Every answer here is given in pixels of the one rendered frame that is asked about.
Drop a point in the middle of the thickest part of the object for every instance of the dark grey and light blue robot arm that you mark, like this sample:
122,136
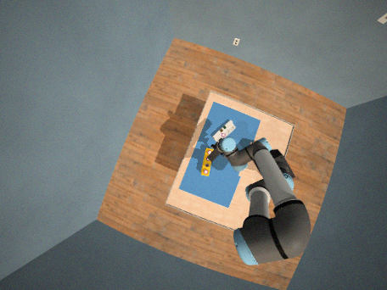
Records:
256,241

